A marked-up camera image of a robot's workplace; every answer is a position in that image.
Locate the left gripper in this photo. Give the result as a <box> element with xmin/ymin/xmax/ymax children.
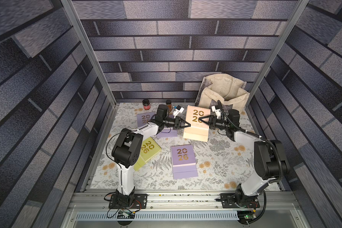
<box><xmin>162</xmin><ymin>117</ymin><xmax>190</xmax><ymax>130</ymax></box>

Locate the peach 2026 desk calendar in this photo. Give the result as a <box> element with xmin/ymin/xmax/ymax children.
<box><xmin>183</xmin><ymin>105</ymin><xmax>211</xmax><ymax>142</ymax></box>

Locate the green 2026 desk calendar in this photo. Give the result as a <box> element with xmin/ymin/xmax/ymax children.
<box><xmin>134</xmin><ymin>137</ymin><xmax>162</xmax><ymax>171</ymax></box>

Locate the purple calendar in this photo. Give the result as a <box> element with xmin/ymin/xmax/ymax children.
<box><xmin>156</xmin><ymin>128</ymin><xmax>178</xmax><ymax>138</ymax></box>
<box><xmin>136</xmin><ymin>112</ymin><xmax>155</xmax><ymax>128</ymax></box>
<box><xmin>171</xmin><ymin>144</ymin><xmax>198</xmax><ymax>180</ymax></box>

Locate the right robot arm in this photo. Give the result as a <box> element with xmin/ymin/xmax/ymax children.
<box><xmin>198</xmin><ymin>109</ymin><xmax>290</xmax><ymax>208</ymax></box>

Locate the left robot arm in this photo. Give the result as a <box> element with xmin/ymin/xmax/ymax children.
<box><xmin>111</xmin><ymin>104</ymin><xmax>191</xmax><ymax>204</ymax></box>

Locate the amber spice jar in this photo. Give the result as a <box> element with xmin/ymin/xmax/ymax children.
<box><xmin>166</xmin><ymin>99</ymin><xmax>173</xmax><ymax>111</ymax></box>

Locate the red-labelled dark jar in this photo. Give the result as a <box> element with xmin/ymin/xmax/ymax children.
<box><xmin>142</xmin><ymin>99</ymin><xmax>151</xmax><ymax>110</ymax></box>

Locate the beige canvas tote bag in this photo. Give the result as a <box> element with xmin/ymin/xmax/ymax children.
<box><xmin>195</xmin><ymin>74</ymin><xmax>250</xmax><ymax>114</ymax></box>

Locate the perforated metal grille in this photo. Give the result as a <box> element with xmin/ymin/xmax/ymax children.
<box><xmin>76</xmin><ymin>211</ymin><xmax>239</xmax><ymax>221</ymax></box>

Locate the right circuit board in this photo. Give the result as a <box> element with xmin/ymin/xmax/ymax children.
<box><xmin>237</xmin><ymin>211</ymin><xmax>257</xmax><ymax>225</ymax></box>

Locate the circuit board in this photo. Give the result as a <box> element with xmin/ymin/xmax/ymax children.
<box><xmin>237</xmin><ymin>211</ymin><xmax>257</xmax><ymax>225</ymax></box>
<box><xmin>117</xmin><ymin>210</ymin><xmax>135</xmax><ymax>219</ymax></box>

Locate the left circuit board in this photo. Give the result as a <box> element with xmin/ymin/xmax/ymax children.
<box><xmin>117</xmin><ymin>210</ymin><xmax>135</xmax><ymax>219</ymax></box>

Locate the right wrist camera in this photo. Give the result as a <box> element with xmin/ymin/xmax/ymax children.
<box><xmin>211</xmin><ymin>105</ymin><xmax>221</xmax><ymax>118</ymax></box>

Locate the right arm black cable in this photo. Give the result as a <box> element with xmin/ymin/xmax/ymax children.
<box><xmin>216</xmin><ymin>99</ymin><xmax>284</xmax><ymax>226</ymax></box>

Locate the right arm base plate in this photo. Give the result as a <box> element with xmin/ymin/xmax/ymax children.
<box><xmin>220</xmin><ymin>193</ymin><xmax>260</xmax><ymax>210</ymax></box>

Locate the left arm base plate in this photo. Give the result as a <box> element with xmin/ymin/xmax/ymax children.
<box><xmin>104</xmin><ymin>193</ymin><xmax>148</xmax><ymax>210</ymax></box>

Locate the aluminium mounting rail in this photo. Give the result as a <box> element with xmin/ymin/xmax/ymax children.
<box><xmin>67</xmin><ymin>189</ymin><xmax>301</xmax><ymax>211</ymax></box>

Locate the left aluminium frame post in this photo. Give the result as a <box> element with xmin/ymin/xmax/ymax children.
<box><xmin>60</xmin><ymin>0</ymin><xmax>116</xmax><ymax>106</ymax></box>

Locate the aluminium frame post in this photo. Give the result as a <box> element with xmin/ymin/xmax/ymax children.
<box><xmin>60</xmin><ymin>0</ymin><xmax>116</xmax><ymax>106</ymax></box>
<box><xmin>246</xmin><ymin>0</ymin><xmax>309</xmax><ymax>107</ymax></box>

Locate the right aluminium frame post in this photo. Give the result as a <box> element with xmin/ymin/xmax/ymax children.
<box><xmin>246</xmin><ymin>0</ymin><xmax>309</xmax><ymax>107</ymax></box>

